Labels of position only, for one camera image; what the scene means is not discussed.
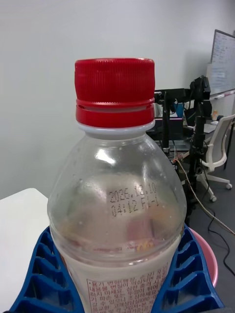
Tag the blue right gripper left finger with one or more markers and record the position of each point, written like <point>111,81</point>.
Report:
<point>44,276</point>

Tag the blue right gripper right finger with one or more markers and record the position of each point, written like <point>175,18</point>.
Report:
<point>188,276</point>

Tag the clear bottle with red cap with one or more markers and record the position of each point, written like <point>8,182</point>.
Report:
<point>115,185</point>

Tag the pink plastic bin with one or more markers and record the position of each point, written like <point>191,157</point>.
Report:
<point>208,256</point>

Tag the white office chair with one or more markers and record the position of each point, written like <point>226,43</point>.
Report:
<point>218,149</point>

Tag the black equipment stand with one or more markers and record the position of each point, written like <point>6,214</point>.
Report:
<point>193,117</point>

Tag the whiteboard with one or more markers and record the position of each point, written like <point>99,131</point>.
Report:
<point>223,63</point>

